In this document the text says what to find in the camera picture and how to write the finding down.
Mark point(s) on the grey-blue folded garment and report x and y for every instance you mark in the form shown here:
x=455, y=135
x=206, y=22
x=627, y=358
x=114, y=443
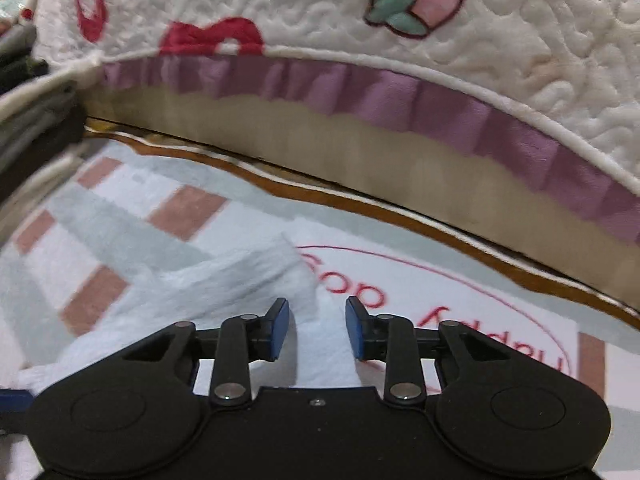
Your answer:
x=24, y=127

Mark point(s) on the white quilt with red bears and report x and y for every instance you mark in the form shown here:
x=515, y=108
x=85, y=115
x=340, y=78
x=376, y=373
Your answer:
x=549, y=88

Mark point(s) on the dark teal folded garment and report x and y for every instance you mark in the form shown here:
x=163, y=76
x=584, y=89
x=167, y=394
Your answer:
x=20, y=71

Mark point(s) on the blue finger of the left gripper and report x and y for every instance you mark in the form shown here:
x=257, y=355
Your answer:
x=15, y=400

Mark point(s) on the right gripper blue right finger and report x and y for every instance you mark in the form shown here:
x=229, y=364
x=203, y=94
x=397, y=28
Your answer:
x=390, y=339

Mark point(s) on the grey folded top garment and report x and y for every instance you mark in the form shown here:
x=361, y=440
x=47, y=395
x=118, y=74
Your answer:
x=18, y=40

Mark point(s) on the checkered floor rug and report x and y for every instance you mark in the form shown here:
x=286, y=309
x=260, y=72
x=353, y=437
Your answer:
x=103, y=249

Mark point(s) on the cream folded bottom garment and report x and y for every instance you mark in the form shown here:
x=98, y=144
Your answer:
x=34, y=190

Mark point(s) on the light grey t-shirt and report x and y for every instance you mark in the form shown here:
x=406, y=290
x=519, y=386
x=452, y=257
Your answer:
x=244, y=280

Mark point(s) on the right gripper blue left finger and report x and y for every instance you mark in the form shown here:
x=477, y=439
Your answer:
x=242, y=340

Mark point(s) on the white waffle folded garment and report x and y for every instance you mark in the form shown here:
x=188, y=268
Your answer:
x=16, y=99

